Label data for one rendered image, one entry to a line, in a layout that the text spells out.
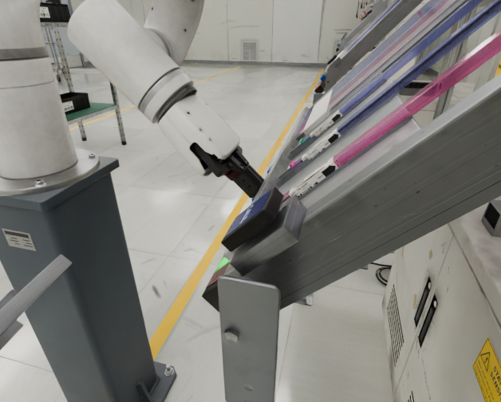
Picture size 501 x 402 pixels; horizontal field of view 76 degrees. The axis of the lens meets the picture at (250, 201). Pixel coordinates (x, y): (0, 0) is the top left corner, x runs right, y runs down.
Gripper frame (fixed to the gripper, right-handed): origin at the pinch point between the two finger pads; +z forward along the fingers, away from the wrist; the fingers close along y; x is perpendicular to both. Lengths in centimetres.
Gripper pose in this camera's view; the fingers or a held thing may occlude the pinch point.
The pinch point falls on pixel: (250, 182)
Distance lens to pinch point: 48.9
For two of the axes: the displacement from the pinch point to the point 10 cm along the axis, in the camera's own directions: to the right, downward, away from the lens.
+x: 6.8, -5.7, -4.6
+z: 6.9, 7.0, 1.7
